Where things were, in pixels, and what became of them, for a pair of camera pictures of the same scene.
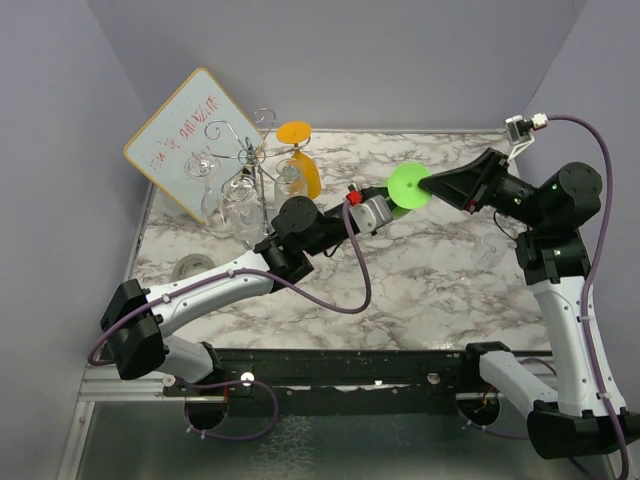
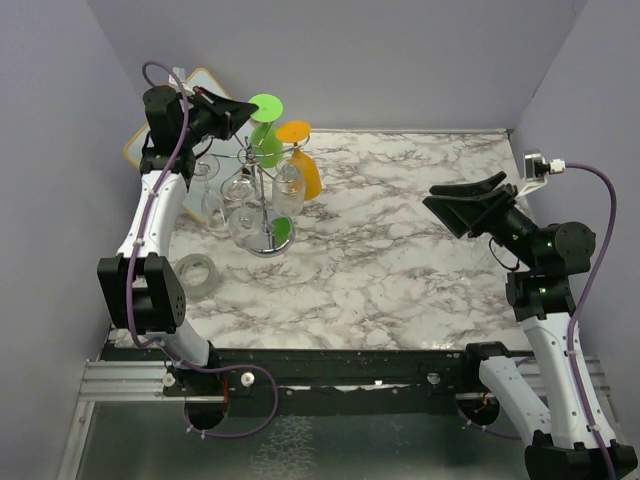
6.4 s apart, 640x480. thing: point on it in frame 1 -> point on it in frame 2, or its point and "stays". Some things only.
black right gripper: x=471 y=185 -> x=462 y=211
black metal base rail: x=334 y=372 stays
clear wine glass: x=289 y=181 stays
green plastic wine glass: x=404 y=192 -> x=266 y=143
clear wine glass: x=205 y=166 stays
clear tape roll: x=190 y=264 stays
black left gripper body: x=368 y=192 -> x=203 y=120
